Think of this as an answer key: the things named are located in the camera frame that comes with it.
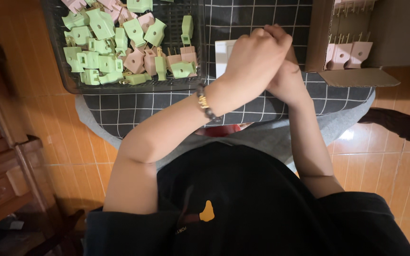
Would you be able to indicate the person's right hand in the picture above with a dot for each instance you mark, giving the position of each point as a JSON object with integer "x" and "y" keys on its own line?
{"x": 290, "y": 85}

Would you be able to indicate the person's left hand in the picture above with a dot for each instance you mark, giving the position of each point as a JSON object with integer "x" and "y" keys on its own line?
{"x": 251, "y": 64}

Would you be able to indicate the person's left fingers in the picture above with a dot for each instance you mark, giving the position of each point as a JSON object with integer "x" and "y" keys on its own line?
{"x": 274, "y": 33}

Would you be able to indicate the white small box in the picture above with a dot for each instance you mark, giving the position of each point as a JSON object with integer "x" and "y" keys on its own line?
{"x": 222, "y": 57}

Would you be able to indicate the rows of pink boxed plugs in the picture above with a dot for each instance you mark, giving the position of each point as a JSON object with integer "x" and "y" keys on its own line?
{"x": 347, "y": 53}

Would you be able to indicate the grey cloth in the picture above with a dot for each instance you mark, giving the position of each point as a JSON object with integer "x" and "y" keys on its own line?
{"x": 272, "y": 135}

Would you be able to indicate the black mesh basket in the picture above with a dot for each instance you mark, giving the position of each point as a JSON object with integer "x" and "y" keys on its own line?
{"x": 176, "y": 83}

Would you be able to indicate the red stool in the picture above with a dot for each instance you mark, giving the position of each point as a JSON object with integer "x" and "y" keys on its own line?
{"x": 219, "y": 130}

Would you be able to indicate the brown cardboard box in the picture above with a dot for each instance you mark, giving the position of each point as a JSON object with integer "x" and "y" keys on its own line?
{"x": 393, "y": 39}

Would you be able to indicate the black white checked cloth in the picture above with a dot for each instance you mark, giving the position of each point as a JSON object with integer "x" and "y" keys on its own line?
{"x": 144, "y": 110}

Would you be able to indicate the pile of green plugs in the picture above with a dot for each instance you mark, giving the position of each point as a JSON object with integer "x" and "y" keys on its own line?
{"x": 101, "y": 46}

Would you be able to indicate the black shirt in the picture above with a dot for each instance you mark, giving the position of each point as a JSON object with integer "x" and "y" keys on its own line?
{"x": 247, "y": 209}

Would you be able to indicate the brown wooden cabinet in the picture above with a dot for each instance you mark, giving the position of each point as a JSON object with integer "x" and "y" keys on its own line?
{"x": 2, "y": 167}

